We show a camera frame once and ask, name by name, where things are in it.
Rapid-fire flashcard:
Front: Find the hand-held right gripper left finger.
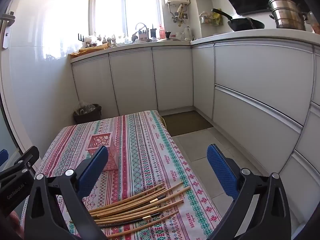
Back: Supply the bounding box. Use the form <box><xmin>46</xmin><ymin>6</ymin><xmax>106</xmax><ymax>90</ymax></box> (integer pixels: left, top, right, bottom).
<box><xmin>24</xmin><ymin>145</ymin><xmax>109</xmax><ymax>240</ymax></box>

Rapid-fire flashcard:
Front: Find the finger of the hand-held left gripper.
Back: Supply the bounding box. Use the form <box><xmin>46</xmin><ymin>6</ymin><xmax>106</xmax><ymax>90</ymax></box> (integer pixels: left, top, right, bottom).
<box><xmin>0</xmin><ymin>149</ymin><xmax>9</xmax><ymax>167</ymax></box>
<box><xmin>0</xmin><ymin>146</ymin><xmax>40</xmax><ymax>180</ymax></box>

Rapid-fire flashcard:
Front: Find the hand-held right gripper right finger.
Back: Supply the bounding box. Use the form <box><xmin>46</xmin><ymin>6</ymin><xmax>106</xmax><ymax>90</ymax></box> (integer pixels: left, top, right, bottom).
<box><xmin>206</xmin><ymin>144</ymin><xmax>292</xmax><ymax>240</ymax></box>

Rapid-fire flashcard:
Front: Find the pink plastic lattice basket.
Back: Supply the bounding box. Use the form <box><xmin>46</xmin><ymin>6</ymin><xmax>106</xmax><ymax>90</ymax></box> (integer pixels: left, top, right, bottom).
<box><xmin>85</xmin><ymin>134</ymin><xmax>120</xmax><ymax>172</ymax></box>

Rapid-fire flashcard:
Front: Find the group of wooden chopsticks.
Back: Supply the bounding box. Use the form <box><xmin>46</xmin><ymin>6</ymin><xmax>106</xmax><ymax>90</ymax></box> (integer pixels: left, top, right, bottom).
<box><xmin>69</xmin><ymin>182</ymin><xmax>192</xmax><ymax>239</ymax></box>

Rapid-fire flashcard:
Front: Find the person's left hand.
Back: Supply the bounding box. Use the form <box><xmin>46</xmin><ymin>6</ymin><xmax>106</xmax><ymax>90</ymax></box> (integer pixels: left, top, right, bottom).
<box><xmin>7</xmin><ymin>210</ymin><xmax>25</xmax><ymax>233</ymax></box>

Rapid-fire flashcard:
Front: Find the frosted glass door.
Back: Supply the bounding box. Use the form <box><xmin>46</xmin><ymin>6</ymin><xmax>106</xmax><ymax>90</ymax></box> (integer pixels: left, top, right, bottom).
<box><xmin>0</xmin><ymin>5</ymin><xmax>25</xmax><ymax>160</ymax></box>

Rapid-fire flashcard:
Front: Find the dark trash bin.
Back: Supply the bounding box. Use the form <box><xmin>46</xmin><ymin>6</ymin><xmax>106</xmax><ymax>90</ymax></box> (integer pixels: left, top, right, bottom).
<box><xmin>73</xmin><ymin>101</ymin><xmax>102</xmax><ymax>124</ymax></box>

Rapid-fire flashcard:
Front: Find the patterned striped tablecloth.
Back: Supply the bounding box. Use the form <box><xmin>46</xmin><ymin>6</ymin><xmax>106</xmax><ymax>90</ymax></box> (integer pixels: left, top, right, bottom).
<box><xmin>20</xmin><ymin>110</ymin><xmax>223</xmax><ymax>240</ymax></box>

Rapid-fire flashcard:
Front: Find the brown floor mat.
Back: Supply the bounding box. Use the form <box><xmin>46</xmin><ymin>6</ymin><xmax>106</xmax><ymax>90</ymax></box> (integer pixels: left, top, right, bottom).
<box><xmin>161</xmin><ymin>110</ymin><xmax>213</xmax><ymax>137</ymax></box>

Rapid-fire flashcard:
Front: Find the white cabinet under window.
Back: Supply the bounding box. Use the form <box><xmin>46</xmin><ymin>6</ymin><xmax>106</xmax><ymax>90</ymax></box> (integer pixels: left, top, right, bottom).
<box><xmin>70</xmin><ymin>41</ymin><xmax>194</xmax><ymax>117</ymax></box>

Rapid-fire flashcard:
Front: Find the white cabinet with drawers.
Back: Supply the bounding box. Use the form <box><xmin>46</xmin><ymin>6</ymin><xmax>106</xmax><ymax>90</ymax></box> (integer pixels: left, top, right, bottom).
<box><xmin>191</xmin><ymin>29</ymin><xmax>320</xmax><ymax>230</ymax></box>

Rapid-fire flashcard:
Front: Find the yellow paper bag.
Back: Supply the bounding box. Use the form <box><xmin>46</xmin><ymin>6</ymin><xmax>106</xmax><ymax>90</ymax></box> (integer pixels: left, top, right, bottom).
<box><xmin>70</xmin><ymin>43</ymin><xmax>110</xmax><ymax>59</ymax></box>

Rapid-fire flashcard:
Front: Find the black wok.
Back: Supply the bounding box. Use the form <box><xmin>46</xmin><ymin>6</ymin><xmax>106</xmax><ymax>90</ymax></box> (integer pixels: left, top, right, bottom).
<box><xmin>212</xmin><ymin>8</ymin><xmax>265</xmax><ymax>32</ymax></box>

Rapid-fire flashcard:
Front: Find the curved sink faucet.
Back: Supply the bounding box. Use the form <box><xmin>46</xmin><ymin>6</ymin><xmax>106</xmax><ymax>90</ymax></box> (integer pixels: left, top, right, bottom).
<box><xmin>135</xmin><ymin>22</ymin><xmax>150</xmax><ymax>35</ymax></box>

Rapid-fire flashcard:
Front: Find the kitchen window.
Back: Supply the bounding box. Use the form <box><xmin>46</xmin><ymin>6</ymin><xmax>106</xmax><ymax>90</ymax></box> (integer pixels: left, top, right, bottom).
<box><xmin>89</xmin><ymin>0</ymin><xmax>163</xmax><ymax>43</ymax></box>

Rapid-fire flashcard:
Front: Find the steel steamer pot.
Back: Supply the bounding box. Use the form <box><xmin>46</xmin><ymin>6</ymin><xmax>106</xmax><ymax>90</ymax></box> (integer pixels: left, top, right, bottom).
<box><xmin>268</xmin><ymin>0</ymin><xmax>307</xmax><ymax>31</ymax></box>

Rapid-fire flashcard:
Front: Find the glass jar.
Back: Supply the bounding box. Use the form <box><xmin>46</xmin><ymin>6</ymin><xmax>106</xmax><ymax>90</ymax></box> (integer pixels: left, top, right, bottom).
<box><xmin>307</xmin><ymin>11</ymin><xmax>320</xmax><ymax>34</ymax></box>

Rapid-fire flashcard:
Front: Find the silver door handle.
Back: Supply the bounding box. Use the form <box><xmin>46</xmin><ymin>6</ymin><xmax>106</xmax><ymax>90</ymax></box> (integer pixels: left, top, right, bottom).
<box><xmin>0</xmin><ymin>11</ymin><xmax>15</xmax><ymax>50</ymax></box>

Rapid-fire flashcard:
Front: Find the wall rack with packets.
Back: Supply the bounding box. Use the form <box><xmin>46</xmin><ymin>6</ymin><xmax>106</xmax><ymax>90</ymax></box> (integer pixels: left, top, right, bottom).
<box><xmin>199</xmin><ymin>11</ymin><xmax>223</xmax><ymax>26</ymax></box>

